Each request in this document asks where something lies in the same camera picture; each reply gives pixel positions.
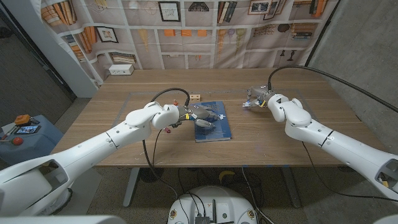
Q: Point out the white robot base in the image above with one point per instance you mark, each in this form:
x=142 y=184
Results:
x=214 y=202

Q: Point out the blue notebook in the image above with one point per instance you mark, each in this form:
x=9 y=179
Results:
x=222 y=132

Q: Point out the white power outlet box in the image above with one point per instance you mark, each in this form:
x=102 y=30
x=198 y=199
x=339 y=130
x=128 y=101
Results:
x=121 y=69

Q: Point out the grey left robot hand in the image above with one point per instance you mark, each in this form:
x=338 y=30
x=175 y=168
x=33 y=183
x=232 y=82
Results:
x=200 y=112

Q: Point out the grey table leg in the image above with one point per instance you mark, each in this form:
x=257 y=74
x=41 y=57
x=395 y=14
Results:
x=292 y=189

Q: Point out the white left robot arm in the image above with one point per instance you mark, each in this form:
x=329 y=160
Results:
x=84 y=152

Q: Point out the black round table foot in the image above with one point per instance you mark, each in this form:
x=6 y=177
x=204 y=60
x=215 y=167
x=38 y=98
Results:
x=150 y=175

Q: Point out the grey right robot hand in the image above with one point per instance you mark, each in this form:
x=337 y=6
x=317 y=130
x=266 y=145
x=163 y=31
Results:
x=259 y=93

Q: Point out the printed bookshelf backdrop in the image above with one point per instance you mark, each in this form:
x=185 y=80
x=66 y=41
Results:
x=192 y=46

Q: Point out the white robot torso rim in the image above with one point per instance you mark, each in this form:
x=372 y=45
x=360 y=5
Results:
x=62 y=220

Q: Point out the black smartphone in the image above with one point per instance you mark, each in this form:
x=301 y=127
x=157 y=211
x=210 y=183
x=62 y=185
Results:
x=27 y=129

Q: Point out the red round button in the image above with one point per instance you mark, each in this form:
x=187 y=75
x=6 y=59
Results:
x=17 y=141

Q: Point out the wooden block with holes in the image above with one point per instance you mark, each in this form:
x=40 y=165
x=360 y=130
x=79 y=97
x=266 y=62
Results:
x=195 y=98

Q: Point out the orange emergency stop box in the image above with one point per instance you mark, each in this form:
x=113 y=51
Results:
x=22 y=119

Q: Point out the yellow object under table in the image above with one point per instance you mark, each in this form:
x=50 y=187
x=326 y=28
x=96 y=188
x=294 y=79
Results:
x=226 y=175

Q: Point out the blue-grey side cart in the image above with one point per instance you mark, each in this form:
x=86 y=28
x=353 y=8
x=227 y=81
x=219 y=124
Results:
x=34 y=143

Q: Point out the white puzzle piece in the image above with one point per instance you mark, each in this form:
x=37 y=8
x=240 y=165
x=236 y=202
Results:
x=246 y=104
x=222 y=117

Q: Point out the white table leg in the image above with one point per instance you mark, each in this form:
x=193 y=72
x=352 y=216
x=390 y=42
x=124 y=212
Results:
x=130 y=186

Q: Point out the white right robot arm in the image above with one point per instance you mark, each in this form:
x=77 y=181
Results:
x=342 y=143

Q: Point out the black backdrop pole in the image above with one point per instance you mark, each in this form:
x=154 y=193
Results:
x=316 y=46

